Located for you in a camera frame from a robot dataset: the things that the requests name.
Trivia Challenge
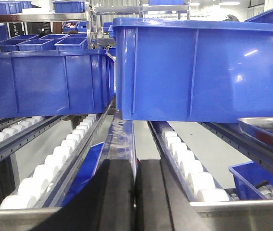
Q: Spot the silver metal tray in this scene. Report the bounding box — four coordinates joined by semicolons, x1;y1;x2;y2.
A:
238;117;273;147

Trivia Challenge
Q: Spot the white roller track centre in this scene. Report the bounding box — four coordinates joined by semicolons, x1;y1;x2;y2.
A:
148;121;232;202

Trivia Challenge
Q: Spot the large blue bin left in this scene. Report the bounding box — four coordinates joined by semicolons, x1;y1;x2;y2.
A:
0;49;114;118

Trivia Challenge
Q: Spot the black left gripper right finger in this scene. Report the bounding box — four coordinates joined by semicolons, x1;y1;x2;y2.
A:
136;159;209;231

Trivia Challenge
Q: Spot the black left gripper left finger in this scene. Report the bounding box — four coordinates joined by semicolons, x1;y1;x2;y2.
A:
33;160;134;231

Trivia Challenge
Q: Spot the large blue bin centre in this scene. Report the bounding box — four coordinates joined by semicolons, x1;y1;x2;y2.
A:
113;17;273;123

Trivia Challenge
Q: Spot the white roller track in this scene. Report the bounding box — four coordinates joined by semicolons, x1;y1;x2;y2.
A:
0;115;67;173
148;121;232;202
0;113;107;210

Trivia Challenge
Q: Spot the large blue bin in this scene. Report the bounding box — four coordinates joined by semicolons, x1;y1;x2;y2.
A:
0;49;114;118
113;17;273;123

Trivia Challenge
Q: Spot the steel front rail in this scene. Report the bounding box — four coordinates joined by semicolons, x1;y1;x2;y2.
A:
0;200;273;231

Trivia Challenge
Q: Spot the small blue bin lower right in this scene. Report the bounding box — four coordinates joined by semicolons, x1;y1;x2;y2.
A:
229;161;273;200

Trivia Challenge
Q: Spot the white roller track far left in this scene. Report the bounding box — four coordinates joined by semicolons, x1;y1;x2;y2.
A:
0;115;67;173

